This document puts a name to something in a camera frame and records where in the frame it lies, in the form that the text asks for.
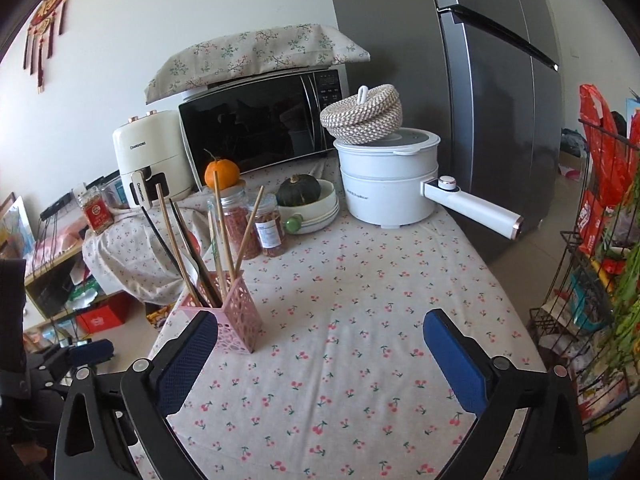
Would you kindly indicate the grey refrigerator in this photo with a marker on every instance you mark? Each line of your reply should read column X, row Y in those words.
column 480, row 135

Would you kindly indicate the red box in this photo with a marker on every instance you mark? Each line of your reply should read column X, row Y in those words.
column 105, row 320

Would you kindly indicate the dark green pumpkin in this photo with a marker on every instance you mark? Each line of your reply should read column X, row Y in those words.
column 300, row 192

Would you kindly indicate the black chopstick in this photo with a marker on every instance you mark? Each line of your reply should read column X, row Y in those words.
column 162, row 240
column 182, row 225

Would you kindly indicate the floral pillow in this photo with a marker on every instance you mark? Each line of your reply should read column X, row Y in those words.
column 250, row 50

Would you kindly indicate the white electric cooking pot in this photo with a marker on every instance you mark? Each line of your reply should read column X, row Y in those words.
column 385, row 185

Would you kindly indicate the glass jar of red berries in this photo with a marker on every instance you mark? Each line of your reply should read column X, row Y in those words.
column 240, row 220

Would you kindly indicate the framed picture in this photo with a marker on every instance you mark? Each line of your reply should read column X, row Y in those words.
column 15, row 225

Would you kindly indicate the cream air fryer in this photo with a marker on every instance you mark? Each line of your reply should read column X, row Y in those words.
column 150, row 145

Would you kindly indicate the orange tangerine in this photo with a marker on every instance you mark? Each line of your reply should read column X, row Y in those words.
column 222, row 172

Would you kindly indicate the colourful printed box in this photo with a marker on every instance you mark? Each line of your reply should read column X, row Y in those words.
column 160, row 317

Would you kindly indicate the green leafy vegetables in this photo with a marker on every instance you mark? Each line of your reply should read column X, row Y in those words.
column 622, row 310

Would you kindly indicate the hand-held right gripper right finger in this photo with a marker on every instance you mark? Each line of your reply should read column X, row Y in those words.
column 455, row 365

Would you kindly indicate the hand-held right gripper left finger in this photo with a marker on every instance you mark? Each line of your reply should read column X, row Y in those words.
column 185, row 360

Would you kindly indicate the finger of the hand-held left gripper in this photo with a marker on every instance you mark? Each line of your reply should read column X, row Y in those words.
column 92, row 351

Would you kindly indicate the red wall ornament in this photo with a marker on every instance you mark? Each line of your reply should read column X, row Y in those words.
column 45, row 20

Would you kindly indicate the red label jar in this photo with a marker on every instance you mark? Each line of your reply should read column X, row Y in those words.
column 97, row 215

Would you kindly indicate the black microwave oven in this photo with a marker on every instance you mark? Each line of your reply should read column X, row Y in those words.
column 250, row 115

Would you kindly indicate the wooden shelf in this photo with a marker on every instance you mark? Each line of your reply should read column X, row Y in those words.
column 35, row 285

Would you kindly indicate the clear plastic container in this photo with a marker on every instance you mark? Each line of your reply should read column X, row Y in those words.
column 115, row 194

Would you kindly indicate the clear plastic spice jar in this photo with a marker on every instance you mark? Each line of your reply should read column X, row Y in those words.
column 270, row 232

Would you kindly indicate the cherry print tablecloth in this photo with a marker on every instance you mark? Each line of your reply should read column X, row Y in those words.
column 350, row 310

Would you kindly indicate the pink perforated utensil holder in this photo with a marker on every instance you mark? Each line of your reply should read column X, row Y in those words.
column 240, row 315

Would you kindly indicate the red plastic bag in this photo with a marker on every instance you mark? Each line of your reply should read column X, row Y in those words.
column 605, row 160

